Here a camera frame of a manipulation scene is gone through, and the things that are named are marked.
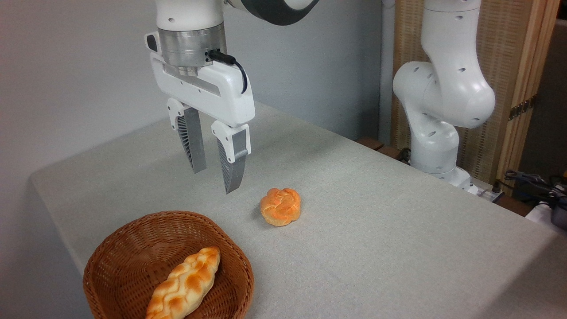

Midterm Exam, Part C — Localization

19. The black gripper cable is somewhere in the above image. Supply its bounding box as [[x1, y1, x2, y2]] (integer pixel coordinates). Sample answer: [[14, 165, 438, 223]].
[[207, 49, 248, 94]]

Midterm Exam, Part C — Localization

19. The wooden bamboo folding screen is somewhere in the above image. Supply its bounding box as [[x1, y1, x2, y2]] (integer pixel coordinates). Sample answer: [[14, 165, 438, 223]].
[[391, 0, 561, 195]]

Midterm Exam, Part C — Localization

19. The round braided bread roll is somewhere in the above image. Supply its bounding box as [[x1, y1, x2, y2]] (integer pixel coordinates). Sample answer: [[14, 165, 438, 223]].
[[260, 188, 302, 227]]

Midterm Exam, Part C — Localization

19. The metal screen hinge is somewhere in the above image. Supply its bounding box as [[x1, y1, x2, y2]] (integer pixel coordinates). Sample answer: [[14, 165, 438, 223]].
[[509, 96, 537, 121]]

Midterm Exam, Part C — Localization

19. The black cable bundle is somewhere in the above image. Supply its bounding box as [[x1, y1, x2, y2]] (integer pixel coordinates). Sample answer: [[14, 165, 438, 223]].
[[504, 170, 567, 201]]

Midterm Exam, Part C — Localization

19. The long braided bread loaf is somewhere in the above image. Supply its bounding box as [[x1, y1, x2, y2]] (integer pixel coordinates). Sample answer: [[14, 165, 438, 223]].
[[145, 246, 221, 319]]

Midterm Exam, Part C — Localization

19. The brown wicker basket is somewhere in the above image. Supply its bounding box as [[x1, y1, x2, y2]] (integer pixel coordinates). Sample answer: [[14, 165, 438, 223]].
[[83, 211, 255, 319]]

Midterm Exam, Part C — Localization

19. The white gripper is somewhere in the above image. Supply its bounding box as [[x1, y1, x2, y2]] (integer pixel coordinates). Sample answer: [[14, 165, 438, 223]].
[[145, 31, 256, 195]]

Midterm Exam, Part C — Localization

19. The grey tablecloth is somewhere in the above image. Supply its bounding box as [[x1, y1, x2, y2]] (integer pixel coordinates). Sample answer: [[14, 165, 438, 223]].
[[29, 101, 567, 319]]

